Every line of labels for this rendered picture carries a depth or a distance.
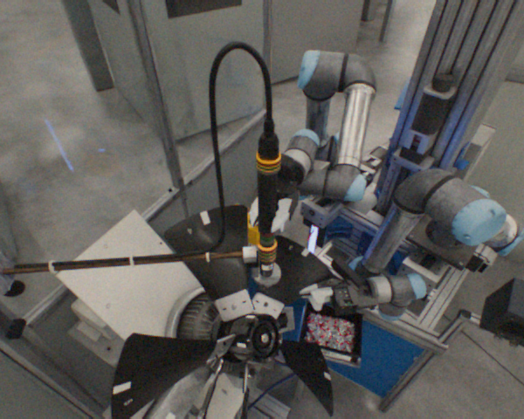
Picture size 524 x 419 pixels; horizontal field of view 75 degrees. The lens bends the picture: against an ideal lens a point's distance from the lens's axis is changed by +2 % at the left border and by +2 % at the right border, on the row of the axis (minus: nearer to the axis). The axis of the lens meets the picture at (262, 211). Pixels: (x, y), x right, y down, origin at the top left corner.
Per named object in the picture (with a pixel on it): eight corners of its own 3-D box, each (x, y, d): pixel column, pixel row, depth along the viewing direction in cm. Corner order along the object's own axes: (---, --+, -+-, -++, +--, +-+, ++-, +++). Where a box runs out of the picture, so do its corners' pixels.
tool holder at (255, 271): (244, 288, 81) (244, 264, 74) (244, 264, 86) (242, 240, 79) (282, 285, 82) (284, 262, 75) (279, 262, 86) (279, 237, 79)
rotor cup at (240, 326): (236, 374, 92) (268, 382, 83) (203, 339, 87) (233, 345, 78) (262, 329, 101) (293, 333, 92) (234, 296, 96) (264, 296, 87)
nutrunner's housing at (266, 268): (259, 287, 84) (258, 127, 51) (258, 274, 87) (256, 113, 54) (274, 285, 84) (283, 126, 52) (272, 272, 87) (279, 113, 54)
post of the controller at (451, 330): (437, 341, 122) (460, 315, 107) (438, 334, 123) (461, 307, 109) (446, 346, 120) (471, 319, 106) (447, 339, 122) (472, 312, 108)
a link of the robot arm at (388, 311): (382, 290, 118) (390, 272, 110) (406, 316, 111) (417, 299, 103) (364, 299, 115) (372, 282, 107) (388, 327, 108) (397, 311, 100)
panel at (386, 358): (248, 325, 204) (244, 259, 156) (250, 322, 204) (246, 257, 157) (383, 401, 175) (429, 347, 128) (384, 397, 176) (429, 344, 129)
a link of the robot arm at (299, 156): (312, 152, 82) (279, 146, 84) (307, 163, 79) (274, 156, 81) (308, 176, 87) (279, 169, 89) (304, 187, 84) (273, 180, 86)
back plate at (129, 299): (196, 481, 96) (198, 483, 96) (0, 321, 74) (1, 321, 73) (282, 326, 129) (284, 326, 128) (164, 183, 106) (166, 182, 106)
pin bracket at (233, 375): (224, 373, 107) (242, 378, 101) (235, 359, 111) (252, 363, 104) (233, 387, 109) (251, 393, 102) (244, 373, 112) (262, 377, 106)
